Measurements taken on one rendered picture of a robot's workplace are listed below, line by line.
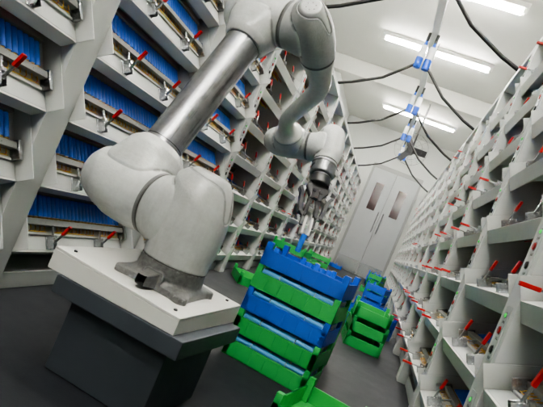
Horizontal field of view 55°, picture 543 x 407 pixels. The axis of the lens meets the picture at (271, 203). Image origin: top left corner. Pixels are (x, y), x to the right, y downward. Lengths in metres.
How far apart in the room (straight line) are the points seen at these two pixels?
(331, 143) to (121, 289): 1.02
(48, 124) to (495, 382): 1.20
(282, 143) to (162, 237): 0.83
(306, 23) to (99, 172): 0.63
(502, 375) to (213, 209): 0.67
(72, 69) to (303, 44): 0.60
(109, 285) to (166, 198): 0.22
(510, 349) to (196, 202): 0.70
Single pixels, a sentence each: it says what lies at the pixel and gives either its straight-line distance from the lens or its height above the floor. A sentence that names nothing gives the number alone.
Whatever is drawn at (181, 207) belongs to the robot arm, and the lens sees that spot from 1.12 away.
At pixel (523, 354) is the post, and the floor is 0.43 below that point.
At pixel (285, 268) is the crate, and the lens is 1.71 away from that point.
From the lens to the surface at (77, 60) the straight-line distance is 1.48.
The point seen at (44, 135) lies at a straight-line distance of 1.47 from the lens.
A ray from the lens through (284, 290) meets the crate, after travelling 1.71.
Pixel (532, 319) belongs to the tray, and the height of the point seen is 0.50.
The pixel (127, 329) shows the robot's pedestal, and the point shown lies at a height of 0.17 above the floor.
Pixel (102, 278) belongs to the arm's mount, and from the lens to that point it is 1.12.
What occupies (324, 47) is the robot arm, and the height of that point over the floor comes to 0.95.
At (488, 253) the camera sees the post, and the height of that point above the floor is 0.65.
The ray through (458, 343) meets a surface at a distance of 1.68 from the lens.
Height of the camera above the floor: 0.49
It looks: 1 degrees up
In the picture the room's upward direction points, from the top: 23 degrees clockwise
